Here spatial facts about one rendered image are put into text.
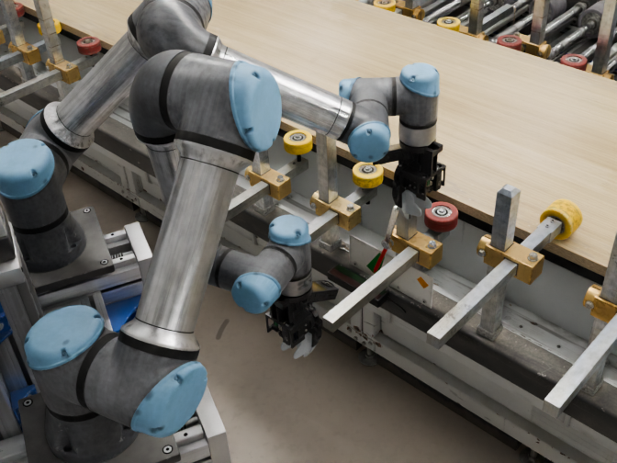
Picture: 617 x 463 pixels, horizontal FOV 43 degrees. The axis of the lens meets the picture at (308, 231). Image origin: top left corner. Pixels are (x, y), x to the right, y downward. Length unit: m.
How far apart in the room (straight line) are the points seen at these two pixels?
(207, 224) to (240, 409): 1.62
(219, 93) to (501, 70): 1.58
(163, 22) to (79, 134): 0.37
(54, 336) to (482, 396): 1.58
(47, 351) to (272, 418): 1.54
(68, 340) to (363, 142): 0.60
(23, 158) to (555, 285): 1.24
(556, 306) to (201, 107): 1.21
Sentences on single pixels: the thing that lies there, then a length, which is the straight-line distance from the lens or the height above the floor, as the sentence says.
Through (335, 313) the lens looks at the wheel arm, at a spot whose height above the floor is 0.86.
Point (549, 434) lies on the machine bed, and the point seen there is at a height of 0.17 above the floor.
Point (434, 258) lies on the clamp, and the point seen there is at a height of 0.85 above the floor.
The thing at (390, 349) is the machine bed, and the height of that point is 0.16.
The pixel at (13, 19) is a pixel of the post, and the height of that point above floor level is 0.95.
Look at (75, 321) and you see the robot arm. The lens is 1.19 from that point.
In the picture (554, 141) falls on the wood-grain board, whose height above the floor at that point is 0.90.
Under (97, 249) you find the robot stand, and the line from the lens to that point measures 1.68.
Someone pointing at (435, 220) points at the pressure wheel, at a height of 0.91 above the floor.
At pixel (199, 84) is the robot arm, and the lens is 1.10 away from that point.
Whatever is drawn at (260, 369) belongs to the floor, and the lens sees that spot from 2.76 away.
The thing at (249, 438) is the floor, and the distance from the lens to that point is 2.58.
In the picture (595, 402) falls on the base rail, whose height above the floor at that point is 0.70.
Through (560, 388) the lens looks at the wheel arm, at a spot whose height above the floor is 0.96.
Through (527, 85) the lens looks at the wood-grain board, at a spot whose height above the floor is 0.90.
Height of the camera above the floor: 2.07
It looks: 39 degrees down
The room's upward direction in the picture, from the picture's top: 4 degrees counter-clockwise
